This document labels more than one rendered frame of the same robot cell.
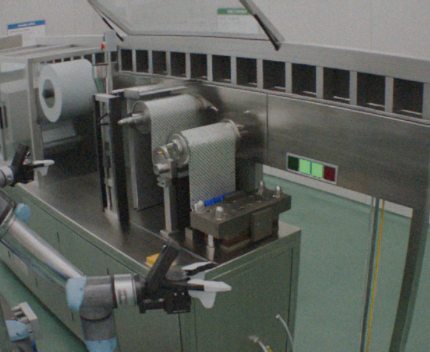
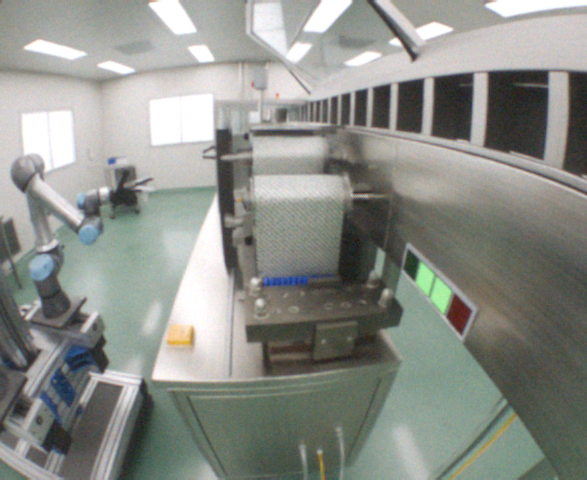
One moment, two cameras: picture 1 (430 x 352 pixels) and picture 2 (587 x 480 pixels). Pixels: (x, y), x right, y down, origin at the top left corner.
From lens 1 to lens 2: 152 cm
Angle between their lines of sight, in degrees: 31
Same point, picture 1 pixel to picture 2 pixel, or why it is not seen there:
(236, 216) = (285, 322)
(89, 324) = not seen: outside the picture
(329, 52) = (498, 36)
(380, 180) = (552, 397)
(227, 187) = (324, 266)
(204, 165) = (283, 229)
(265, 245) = (325, 372)
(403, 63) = not seen: outside the picture
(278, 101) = (409, 150)
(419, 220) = not seen: hidden behind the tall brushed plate
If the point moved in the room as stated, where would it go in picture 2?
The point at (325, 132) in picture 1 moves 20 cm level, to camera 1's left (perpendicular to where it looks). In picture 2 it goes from (475, 224) to (360, 198)
